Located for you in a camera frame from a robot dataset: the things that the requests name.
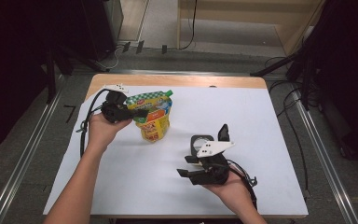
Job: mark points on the black stand leg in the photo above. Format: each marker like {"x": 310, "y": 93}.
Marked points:
{"x": 51, "y": 77}
{"x": 276, "y": 63}

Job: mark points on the black cabinet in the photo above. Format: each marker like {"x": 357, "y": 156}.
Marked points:
{"x": 101, "y": 28}

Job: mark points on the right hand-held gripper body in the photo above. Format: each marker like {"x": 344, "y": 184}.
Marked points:
{"x": 213, "y": 169}

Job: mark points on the person's right hand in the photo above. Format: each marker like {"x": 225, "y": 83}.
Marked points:
{"x": 233, "y": 193}

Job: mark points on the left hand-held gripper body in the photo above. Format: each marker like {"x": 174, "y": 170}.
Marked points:
{"x": 115, "y": 107}

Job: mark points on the person's left hand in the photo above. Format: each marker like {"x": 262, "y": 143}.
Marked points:
{"x": 102, "y": 132}

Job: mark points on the yellow green spouted pouch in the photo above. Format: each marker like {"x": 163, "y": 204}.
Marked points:
{"x": 155, "y": 119}

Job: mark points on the dark curtain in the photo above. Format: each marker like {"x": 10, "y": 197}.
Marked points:
{"x": 18, "y": 62}
{"x": 348, "y": 77}

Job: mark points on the light wooden shelf unit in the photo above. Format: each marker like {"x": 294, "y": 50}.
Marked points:
{"x": 245, "y": 18}

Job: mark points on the metal floor rail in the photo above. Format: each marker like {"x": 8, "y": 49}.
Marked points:
{"x": 167, "y": 72}
{"x": 323, "y": 155}
{"x": 21, "y": 155}

